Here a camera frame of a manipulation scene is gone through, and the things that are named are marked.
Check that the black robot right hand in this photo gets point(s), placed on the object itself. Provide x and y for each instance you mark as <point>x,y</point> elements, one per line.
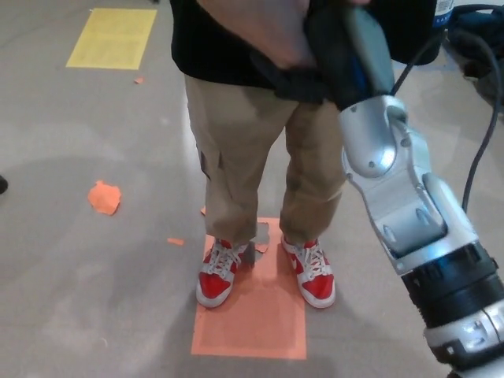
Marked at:
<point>338,59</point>

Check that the person's bare right hand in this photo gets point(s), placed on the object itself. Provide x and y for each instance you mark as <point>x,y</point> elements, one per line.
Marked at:
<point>260,27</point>

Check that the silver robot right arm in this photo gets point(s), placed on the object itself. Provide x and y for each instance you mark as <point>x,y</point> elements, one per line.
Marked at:
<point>413,204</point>

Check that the black t-shirt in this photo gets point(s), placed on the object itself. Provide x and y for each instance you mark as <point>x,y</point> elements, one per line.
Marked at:
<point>204,47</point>

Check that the white container blue label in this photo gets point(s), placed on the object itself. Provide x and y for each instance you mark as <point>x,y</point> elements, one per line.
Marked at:
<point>441,10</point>

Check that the khaki cargo trousers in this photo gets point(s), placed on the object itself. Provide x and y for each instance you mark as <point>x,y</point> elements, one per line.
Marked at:
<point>236,157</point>

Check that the dark blue backpack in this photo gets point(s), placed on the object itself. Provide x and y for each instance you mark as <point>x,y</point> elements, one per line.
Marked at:
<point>472,43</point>

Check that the yellow rectangular floor sheet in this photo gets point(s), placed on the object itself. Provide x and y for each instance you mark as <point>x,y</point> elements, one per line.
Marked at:
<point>112,39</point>

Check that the dark grey bag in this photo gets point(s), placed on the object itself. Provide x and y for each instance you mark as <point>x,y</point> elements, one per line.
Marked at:
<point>492,90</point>

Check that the red white left sneaker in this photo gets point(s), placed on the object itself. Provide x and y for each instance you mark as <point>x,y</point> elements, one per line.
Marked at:
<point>317,285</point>

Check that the red white sneaker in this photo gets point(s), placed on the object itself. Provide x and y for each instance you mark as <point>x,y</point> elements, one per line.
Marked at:
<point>317,285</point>
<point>214,285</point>

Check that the flat orange paper scrap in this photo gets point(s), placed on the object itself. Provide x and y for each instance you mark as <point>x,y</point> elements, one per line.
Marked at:
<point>176,241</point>

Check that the crumpled orange paper piece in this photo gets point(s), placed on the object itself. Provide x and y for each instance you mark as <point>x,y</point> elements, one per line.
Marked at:
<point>104,197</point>

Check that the red white right sneaker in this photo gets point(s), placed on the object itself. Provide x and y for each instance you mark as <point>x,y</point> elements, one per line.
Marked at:
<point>214,285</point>

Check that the orange rectangular floor sheet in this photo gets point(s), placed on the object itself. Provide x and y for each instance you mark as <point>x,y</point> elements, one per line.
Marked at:
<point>252,327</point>

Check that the black object at edge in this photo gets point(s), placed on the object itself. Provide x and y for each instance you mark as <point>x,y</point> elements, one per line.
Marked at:
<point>2,184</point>

